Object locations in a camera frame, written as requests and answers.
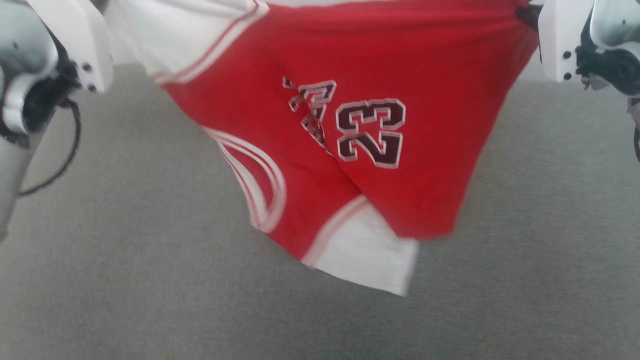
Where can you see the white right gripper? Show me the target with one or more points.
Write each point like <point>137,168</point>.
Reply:
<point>562,40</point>

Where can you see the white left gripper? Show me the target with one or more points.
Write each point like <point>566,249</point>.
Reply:
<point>85,35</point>

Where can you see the red and white basketball jersey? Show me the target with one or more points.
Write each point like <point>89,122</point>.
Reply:
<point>425,175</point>

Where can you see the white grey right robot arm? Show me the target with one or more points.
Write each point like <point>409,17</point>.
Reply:
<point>612,45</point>

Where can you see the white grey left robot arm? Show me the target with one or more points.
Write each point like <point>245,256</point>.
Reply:
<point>20,75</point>

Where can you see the grey upholstered sofa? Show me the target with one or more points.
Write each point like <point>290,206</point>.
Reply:
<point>100,275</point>

